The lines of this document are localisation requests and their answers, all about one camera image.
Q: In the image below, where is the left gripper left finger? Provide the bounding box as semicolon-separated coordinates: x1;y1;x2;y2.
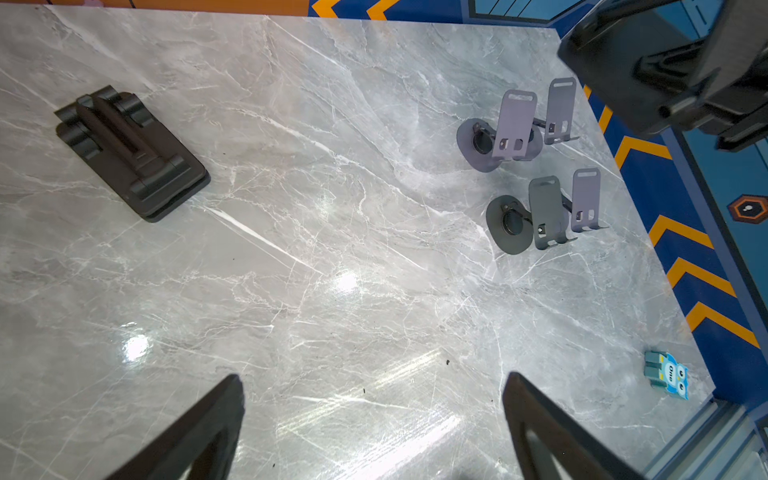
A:
109;374;245;479

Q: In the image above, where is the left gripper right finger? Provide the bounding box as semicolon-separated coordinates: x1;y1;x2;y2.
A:
502;372;643;479

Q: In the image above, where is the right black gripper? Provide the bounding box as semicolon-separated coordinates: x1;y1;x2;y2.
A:
635;1;767;152

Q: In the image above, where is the dark grey round phone stand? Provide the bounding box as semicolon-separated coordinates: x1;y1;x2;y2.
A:
485;176;571;255

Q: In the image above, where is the purple-grey phone stand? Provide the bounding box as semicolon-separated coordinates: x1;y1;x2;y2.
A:
533;77;578;145
563;168;601;233
456;90;544;173

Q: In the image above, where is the blue cartoon sticker card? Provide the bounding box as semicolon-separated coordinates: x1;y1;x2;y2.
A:
643;350;689;400

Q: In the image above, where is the aluminium front rail frame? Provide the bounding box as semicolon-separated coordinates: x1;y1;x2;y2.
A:
643;398;767;480

